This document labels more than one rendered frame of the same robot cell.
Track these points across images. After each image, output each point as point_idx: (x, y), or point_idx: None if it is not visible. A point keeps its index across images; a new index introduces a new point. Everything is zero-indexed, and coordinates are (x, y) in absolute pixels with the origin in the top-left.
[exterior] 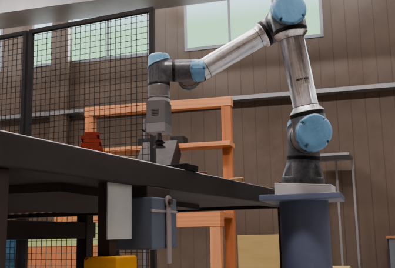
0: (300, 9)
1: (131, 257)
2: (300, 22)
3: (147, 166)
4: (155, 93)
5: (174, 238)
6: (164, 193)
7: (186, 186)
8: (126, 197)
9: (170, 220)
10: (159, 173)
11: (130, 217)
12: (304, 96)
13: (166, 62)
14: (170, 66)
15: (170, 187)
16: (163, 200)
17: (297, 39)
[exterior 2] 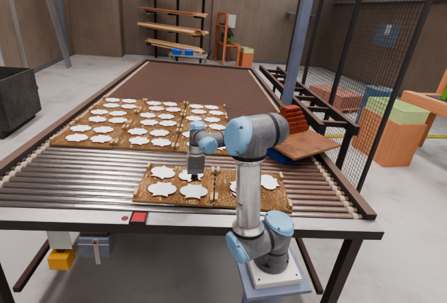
0: (236, 145)
1: (60, 259)
2: (239, 155)
3: (79, 224)
4: (188, 149)
5: (106, 254)
6: (99, 234)
7: (128, 231)
8: (63, 234)
9: (97, 248)
10: (93, 226)
11: (69, 242)
12: (237, 216)
13: (193, 133)
14: (193, 136)
15: (108, 232)
16: (91, 240)
17: (239, 168)
